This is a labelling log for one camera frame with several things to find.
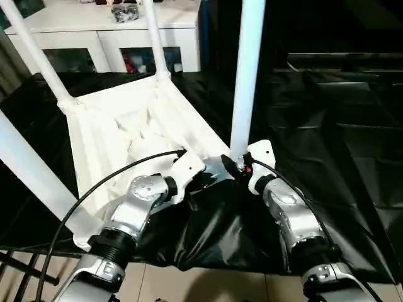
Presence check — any white plastic table leg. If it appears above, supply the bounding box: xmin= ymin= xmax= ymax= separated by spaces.
xmin=0 ymin=0 xmax=77 ymax=113
xmin=229 ymin=0 xmax=267 ymax=161
xmin=0 ymin=110 xmax=98 ymax=246
xmin=142 ymin=0 xmax=172 ymax=81

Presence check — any small grey bundle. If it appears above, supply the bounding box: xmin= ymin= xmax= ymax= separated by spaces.
xmin=110 ymin=4 xmax=143 ymax=24

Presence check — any black work mat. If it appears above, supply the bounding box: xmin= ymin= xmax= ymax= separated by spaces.
xmin=0 ymin=68 xmax=403 ymax=284

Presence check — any white glass-door cabinet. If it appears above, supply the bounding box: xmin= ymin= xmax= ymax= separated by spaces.
xmin=5 ymin=0 xmax=202 ymax=75

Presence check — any grey window curtain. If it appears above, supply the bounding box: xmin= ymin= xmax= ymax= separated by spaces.
xmin=0 ymin=28 xmax=31 ymax=95

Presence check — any small red bottle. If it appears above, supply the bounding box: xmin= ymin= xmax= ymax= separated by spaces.
xmin=123 ymin=53 xmax=135 ymax=74

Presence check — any white plastic table top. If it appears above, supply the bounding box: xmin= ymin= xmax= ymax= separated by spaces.
xmin=60 ymin=70 xmax=243 ymax=249

